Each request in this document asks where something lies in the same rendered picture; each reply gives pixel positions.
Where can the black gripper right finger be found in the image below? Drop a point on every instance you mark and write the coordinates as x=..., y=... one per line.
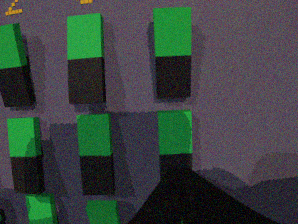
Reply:
x=204, y=203

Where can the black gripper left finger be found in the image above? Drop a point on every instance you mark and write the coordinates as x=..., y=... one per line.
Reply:
x=164, y=204

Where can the grey switch panel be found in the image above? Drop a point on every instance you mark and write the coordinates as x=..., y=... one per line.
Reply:
x=100, y=98

